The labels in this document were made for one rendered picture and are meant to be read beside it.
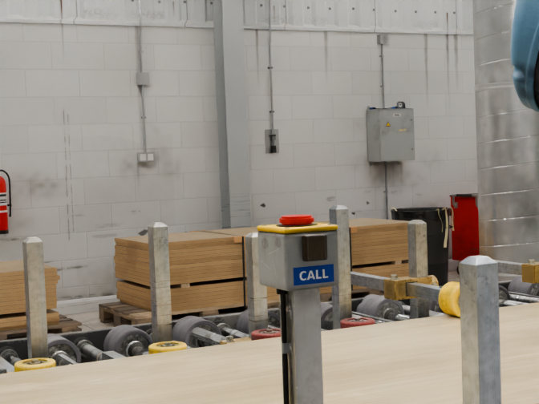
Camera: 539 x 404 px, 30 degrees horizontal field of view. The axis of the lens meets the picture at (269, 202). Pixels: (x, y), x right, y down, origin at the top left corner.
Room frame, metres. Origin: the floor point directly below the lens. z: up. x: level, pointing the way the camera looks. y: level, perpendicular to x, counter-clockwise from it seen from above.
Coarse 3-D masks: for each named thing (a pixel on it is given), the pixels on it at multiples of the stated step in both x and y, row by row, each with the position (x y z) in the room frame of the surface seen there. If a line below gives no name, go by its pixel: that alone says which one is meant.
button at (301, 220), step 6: (282, 216) 1.15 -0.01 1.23; (288, 216) 1.14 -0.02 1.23; (294, 216) 1.14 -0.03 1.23; (300, 216) 1.14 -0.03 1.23; (306, 216) 1.14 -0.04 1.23; (312, 216) 1.16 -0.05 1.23; (282, 222) 1.14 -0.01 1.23; (288, 222) 1.14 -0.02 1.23; (294, 222) 1.13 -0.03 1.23; (300, 222) 1.13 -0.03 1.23; (306, 222) 1.14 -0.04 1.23
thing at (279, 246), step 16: (272, 224) 1.17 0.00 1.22; (320, 224) 1.15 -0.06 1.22; (272, 240) 1.13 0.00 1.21; (288, 240) 1.11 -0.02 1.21; (336, 240) 1.14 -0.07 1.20; (272, 256) 1.13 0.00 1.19; (288, 256) 1.11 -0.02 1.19; (336, 256) 1.14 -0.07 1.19; (272, 272) 1.14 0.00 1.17; (288, 272) 1.11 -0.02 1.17; (336, 272) 1.14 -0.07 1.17; (288, 288) 1.11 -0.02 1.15; (304, 288) 1.12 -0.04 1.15
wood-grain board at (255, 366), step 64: (448, 320) 2.30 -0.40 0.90; (512, 320) 2.27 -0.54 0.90; (0, 384) 1.81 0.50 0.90; (64, 384) 1.79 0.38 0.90; (128, 384) 1.77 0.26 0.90; (192, 384) 1.75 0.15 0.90; (256, 384) 1.73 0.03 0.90; (384, 384) 1.70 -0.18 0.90; (448, 384) 1.68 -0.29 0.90; (512, 384) 1.67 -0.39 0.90
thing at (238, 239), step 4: (352, 228) 8.09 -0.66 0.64; (356, 228) 8.11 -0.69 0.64; (216, 232) 7.99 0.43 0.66; (352, 232) 8.09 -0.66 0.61; (232, 236) 7.59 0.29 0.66; (236, 236) 7.57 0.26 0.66; (240, 236) 7.59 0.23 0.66; (244, 236) 7.61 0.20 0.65; (236, 240) 7.57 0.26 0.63; (240, 240) 7.59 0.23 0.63; (244, 240) 7.61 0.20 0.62; (244, 252) 7.60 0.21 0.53; (244, 256) 7.60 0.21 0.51; (244, 260) 7.60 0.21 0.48; (244, 264) 7.60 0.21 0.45; (244, 268) 7.60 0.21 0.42; (244, 272) 7.60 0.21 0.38; (244, 276) 7.60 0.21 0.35; (244, 280) 7.60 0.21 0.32; (244, 284) 7.60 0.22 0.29; (244, 288) 7.60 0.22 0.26; (352, 288) 8.08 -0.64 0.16; (244, 292) 7.60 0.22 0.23; (244, 296) 7.60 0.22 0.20; (244, 300) 7.60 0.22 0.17; (244, 304) 7.59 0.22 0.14
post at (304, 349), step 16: (304, 304) 1.14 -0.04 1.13; (288, 320) 1.14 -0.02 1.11; (304, 320) 1.14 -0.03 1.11; (320, 320) 1.15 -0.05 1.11; (288, 336) 1.14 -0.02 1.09; (304, 336) 1.14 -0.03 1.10; (320, 336) 1.14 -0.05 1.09; (288, 352) 1.14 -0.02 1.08; (304, 352) 1.13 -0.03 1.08; (320, 352) 1.14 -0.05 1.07; (288, 368) 1.15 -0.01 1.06; (304, 368) 1.13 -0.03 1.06; (320, 368) 1.14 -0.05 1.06; (288, 384) 1.14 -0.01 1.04; (304, 384) 1.13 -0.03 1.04; (320, 384) 1.14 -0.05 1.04; (288, 400) 1.14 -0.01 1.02; (304, 400) 1.13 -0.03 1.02; (320, 400) 1.14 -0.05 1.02
